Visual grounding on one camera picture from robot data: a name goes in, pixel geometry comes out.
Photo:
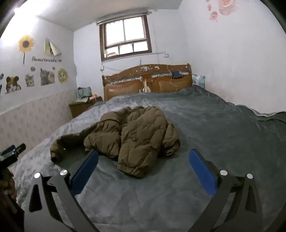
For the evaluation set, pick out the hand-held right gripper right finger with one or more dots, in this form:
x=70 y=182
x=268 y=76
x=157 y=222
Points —
x=201 y=171

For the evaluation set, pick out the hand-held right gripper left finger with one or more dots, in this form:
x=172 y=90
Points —
x=86 y=171

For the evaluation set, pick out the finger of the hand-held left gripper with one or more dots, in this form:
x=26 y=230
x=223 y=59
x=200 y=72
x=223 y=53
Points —
x=20 y=147

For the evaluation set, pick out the brown puffer jacket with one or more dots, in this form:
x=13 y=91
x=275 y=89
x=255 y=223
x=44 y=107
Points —
x=138 y=138

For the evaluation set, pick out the person's left forearm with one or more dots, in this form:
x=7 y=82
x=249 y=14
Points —
x=11 y=214

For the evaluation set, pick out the person's left hand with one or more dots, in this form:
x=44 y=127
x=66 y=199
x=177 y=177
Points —
x=10 y=184

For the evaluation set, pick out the grey plush blanket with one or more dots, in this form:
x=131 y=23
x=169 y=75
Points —
x=201 y=116

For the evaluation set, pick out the wooden nightstand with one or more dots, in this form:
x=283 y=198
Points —
x=80 y=108

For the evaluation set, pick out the small orange item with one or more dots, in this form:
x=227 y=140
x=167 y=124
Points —
x=93 y=97

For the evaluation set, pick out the teal cloth bag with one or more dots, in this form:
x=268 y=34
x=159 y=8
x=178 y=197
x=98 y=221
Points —
x=83 y=93

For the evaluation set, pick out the small speech bubble sticker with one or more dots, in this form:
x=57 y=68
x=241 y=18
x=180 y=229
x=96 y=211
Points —
x=33 y=69

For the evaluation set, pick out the cat in flower sticker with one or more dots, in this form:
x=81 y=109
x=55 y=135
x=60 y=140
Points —
x=62 y=75

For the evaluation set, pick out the checked pillow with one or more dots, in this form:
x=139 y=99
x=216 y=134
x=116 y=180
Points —
x=198 y=80

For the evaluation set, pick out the wooden bed headboard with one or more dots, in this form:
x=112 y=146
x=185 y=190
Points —
x=125 y=87

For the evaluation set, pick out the black device on headboard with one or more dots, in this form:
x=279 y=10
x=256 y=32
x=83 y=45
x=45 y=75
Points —
x=177 y=75

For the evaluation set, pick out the brown framed window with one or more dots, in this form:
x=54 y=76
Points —
x=126 y=35

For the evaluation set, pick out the dog wall sticker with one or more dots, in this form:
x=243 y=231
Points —
x=13 y=86

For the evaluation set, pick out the tabby kitten wall sticker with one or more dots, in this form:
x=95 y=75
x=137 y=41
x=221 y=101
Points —
x=29 y=80

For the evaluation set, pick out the grey cats wall sticker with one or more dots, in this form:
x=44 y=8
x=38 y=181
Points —
x=47 y=76

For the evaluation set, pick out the lettering wall sticker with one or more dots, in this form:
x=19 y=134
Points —
x=45 y=59

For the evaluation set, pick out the sunflower wall sticker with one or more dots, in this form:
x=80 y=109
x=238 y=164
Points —
x=26 y=43

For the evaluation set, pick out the peeling wall poster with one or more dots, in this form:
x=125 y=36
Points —
x=51 y=48

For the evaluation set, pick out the pink flower wall stickers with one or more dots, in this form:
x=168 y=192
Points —
x=226 y=6

